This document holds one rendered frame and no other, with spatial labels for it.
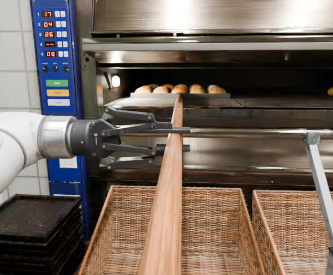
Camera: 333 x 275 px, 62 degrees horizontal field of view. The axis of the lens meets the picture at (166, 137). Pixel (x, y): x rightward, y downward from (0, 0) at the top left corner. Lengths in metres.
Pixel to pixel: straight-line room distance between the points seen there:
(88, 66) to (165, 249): 1.03
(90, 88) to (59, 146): 0.64
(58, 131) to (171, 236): 0.40
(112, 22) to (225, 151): 0.67
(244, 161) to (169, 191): 0.91
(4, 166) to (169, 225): 0.34
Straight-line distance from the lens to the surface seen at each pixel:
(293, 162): 1.24
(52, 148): 0.59
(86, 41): 1.04
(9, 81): 1.34
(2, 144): 0.54
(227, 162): 1.17
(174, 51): 0.99
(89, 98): 1.20
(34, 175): 1.39
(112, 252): 1.28
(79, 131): 0.57
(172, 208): 0.27
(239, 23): 1.14
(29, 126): 0.60
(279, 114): 1.19
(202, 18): 1.13
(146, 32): 1.04
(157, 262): 0.20
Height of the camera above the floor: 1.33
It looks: 13 degrees down
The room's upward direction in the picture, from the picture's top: straight up
